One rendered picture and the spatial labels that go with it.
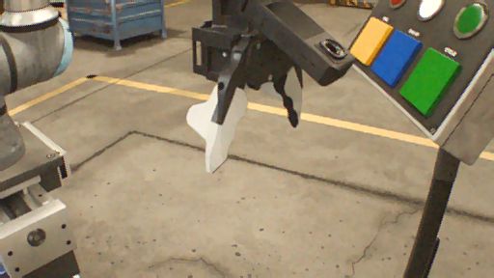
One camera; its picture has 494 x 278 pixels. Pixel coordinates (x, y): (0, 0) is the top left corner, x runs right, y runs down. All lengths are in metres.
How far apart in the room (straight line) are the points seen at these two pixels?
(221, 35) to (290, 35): 0.07
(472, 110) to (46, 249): 0.66
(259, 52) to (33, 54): 0.47
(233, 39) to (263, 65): 0.04
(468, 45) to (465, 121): 0.09
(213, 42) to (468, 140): 0.31
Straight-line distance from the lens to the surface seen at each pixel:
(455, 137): 0.50
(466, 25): 0.54
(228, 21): 0.44
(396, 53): 0.62
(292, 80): 0.47
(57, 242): 0.73
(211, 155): 0.41
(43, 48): 0.78
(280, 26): 0.39
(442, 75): 0.51
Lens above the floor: 1.16
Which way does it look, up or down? 27 degrees down
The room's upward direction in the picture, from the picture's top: straight up
